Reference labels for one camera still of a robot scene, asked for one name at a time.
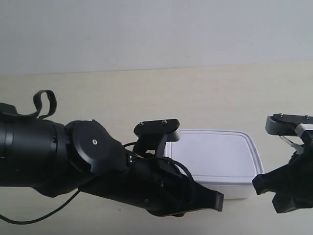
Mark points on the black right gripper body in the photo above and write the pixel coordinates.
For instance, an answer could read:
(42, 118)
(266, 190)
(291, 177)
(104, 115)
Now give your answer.
(293, 184)

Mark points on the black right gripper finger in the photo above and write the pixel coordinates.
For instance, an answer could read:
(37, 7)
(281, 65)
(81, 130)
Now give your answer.
(269, 182)

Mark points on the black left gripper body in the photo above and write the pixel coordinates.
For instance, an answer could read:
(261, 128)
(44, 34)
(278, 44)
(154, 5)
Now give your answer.
(142, 177)

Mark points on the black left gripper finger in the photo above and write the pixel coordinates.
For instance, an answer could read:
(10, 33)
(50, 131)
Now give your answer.
(205, 198)

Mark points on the white lidded plastic container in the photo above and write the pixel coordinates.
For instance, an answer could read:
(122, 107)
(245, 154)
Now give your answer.
(223, 160)

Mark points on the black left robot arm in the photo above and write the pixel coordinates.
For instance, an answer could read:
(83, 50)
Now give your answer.
(55, 159)

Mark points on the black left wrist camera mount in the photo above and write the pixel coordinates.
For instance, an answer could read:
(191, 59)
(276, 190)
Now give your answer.
(154, 134)

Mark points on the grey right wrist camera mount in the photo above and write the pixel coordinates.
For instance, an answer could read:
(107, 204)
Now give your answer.
(301, 126)

